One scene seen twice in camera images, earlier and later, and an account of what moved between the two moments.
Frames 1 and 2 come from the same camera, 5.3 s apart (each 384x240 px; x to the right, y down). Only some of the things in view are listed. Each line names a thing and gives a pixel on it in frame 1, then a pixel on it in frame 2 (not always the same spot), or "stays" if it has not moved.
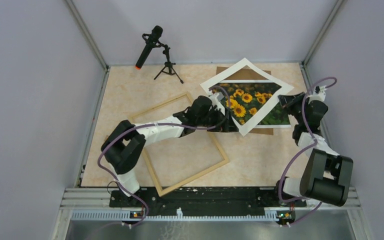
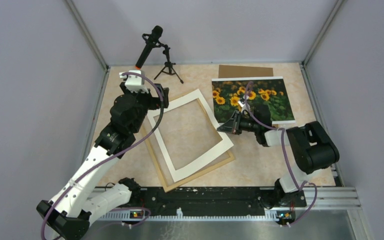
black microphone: [152, 41] stays
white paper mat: [253, 119] -> [204, 157]
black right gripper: [287, 102] -> [232, 125]
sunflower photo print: [247, 99] stays
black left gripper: [225, 125] -> [155, 101]
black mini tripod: [168, 68] stays
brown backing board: [246, 73] stays
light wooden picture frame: [162, 193] -> [158, 166]
